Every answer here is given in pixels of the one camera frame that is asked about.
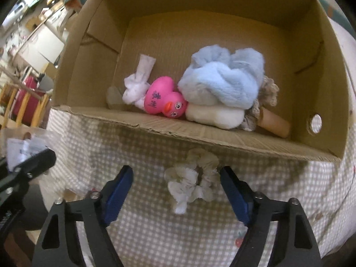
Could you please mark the yellow wooden chair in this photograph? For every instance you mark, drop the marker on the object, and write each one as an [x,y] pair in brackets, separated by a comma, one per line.
[21,116]

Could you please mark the white floor cabinet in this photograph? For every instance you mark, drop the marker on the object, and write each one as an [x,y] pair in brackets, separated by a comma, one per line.
[41,44]

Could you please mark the white soft cloth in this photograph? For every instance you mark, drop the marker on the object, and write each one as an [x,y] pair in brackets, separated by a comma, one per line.
[214,115]

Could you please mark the beige crochet scrunchie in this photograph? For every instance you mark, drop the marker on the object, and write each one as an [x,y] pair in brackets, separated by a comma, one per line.
[268,90]

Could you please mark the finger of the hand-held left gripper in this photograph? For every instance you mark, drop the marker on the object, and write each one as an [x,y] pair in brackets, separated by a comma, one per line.
[39,158]

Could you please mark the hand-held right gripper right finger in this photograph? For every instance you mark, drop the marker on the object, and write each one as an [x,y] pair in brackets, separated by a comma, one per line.
[235,197]

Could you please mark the small white printed cloth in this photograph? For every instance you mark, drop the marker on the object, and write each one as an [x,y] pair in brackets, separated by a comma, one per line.
[136,89]

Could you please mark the pink rubber duck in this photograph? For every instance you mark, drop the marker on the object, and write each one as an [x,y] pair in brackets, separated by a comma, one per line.
[158,94]

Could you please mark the brown cardboard box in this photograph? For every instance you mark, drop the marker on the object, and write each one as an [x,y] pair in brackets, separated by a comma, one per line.
[194,33]

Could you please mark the red bag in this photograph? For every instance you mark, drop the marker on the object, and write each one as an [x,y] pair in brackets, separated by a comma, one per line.
[26,100]

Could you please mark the cream ruffled scrunchie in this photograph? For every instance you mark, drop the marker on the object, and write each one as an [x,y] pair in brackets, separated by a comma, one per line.
[183,183]

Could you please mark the light blue fluffy scrunchie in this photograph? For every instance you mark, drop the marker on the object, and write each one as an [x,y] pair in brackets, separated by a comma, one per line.
[219,80]

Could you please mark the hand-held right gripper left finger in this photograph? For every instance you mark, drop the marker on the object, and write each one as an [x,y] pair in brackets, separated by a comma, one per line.
[118,194]

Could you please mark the grey waste bin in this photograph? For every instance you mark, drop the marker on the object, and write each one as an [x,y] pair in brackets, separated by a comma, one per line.
[46,83]

